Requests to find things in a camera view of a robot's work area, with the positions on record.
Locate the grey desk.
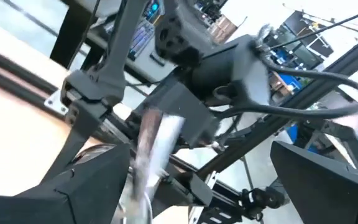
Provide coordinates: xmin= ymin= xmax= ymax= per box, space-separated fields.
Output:
xmin=50 ymin=0 xmax=180 ymax=85

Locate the black aluminium extrusion frame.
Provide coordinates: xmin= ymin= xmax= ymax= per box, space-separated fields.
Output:
xmin=0 ymin=37 xmax=358 ymax=224

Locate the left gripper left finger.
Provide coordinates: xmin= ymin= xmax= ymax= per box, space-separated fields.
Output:
xmin=0 ymin=143 xmax=131 ymax=224

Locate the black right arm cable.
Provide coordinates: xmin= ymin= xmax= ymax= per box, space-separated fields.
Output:
xmin=211 ymin=54 xmax=358 ymax=121

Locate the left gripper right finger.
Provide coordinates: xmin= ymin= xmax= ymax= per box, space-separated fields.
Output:
xmin=270 ymin=140 xmax=358 ymax=224

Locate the galvanized metal can with lid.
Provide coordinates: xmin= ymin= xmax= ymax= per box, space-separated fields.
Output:
xmin=116 ymin=108 xmax=186 ymax=224

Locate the black keyboard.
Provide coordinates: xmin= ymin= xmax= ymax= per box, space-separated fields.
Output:
xmin=126 ymin=0 xmax=167 ymax=63

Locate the silver mounting plate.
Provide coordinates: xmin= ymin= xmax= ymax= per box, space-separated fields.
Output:
xmin=44 ymin=90 xmax=70 ymax=116

